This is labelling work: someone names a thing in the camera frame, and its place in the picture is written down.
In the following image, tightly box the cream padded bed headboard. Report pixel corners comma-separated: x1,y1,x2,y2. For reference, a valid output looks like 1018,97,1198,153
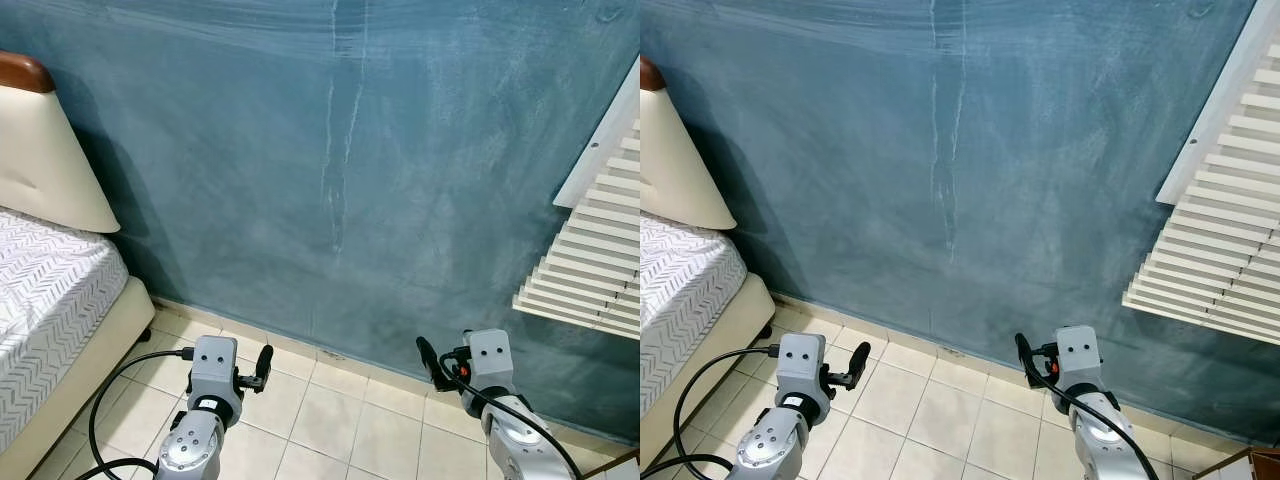
0,50,122,234
640,57,739,231

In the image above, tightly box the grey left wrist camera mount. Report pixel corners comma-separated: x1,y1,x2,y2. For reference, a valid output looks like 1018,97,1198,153
188,336,241,406
775,333,829,401

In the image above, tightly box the white louvred door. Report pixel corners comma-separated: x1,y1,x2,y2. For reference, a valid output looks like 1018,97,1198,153
1122,0,1280,348
512,57,641,341

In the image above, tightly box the mattress with white chevron sheet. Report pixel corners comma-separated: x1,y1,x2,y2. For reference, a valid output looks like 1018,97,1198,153
640,212,749,416
0,207,131,453

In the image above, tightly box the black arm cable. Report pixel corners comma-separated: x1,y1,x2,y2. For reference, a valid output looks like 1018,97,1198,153
73,346,196,480
440,345,584,480
640,345,781,480
1035,345,1169,480

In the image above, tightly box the brown wooden furniture corner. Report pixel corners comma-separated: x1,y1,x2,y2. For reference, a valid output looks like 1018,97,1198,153
1193,447,1280,480

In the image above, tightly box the cream bed base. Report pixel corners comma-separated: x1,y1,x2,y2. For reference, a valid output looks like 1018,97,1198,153
0,277,157,480
640,272,777,469

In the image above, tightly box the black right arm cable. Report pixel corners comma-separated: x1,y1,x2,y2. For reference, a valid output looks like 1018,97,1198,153
1035,345,1169,480
440,345,584,480

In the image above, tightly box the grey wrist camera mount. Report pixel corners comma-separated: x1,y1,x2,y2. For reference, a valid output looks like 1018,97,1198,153
465,329,516,393
1055,326,1104,389
188,336,241,406
775,333,829,401

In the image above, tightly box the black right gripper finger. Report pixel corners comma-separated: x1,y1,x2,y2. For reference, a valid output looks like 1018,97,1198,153
1015,332,1041,386
416,336,451,393

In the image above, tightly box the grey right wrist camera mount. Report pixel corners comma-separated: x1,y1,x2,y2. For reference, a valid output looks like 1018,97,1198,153
1055,326,1104,389
465,329,516,393

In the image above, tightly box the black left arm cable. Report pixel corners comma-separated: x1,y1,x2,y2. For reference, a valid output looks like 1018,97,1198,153
73,346,196,480
640,345,781,480

